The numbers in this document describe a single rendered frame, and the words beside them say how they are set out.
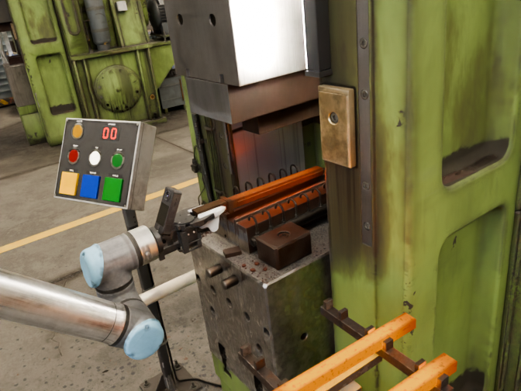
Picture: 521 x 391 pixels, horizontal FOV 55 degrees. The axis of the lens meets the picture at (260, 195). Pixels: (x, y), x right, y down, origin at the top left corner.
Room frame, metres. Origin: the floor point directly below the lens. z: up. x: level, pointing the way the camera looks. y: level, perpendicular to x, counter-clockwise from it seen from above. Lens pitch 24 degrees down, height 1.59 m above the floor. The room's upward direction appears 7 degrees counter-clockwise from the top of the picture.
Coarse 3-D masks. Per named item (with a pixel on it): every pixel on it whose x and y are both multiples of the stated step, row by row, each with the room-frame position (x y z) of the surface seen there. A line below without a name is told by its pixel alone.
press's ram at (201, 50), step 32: (192, 0) 1.22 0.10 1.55; (224, 0) 1.11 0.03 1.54; (256, 0) 1.14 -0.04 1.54; (288, 0) 1.19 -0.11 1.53; (192, 32) 1.24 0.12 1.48; (224, 32) 1.13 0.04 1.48; (256, 32) 1.13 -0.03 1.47; (288, 32) 1.18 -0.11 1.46; (192, 64) 1.26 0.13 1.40; (224, 64) 1.14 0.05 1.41; (256, 64) 1.13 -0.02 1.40; (288, 64) 1.18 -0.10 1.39
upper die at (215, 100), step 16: (192, 80) 1.27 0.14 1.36; (272, 80) 1.21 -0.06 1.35; (288, 80) 1.24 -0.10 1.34; (304, 80) 1.27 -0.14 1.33; (192, 96) 1.28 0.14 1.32; (208, 96) 1.22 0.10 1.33; (224, 96) 1.16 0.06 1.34; (240, 96) 1.16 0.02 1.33; (256, 96) 1.18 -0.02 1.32; (272, 96) 1.21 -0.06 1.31; (288, 96) 1.24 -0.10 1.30; (304, 96) 1.27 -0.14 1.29; (208, 112) 1.23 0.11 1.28; (224, 112) 1.16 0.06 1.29; (240, 112) 1.16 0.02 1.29; (256, 112) 1.18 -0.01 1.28
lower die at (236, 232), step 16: (304, 192) 1.32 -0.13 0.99; (240, 208) 1.25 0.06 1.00; (272, 208) 1.24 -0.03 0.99; (288, 208) 1.23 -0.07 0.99; (304, 208) 1.25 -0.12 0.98; (224, 224) 1.23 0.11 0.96; (240, 224) 1.17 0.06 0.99; (272, 224) 1.19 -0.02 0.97; (304, 224) 1.25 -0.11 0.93; (240, 240) 1.17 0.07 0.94
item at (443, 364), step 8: (440, 360) 0.65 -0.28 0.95; (448, 360) 0.65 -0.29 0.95; (424, 368) 0.64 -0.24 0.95; (432, 368) 0.64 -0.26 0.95; (440, 368) 0.64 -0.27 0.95; (448, 368) 0.64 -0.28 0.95; (456, 368) 0.65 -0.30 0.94; (416, 376) 0.62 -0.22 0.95; (424, 376) 0.62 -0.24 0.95; (432, 376) 0.62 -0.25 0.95; (400, 384) 0.61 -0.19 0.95; (408, 384) 0.61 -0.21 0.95; (416, 384) 0.61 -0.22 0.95; (424, 384) 0.60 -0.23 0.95; (432, 384) 0.61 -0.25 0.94
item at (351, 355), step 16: (400, 320) 0.77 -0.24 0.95; (368, 336) 0.73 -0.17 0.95; (384, 336) 0.73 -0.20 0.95; (400, 336) 0.75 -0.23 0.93; (352, 352) 0.70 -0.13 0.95; (368, 352) 0.70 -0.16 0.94; (320, 368) 0.67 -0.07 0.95; (336, 368) 0.67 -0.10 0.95; (288, 384) 0.64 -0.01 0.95; (304, 384) 0.63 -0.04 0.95; (320, 384) 0.65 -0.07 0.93
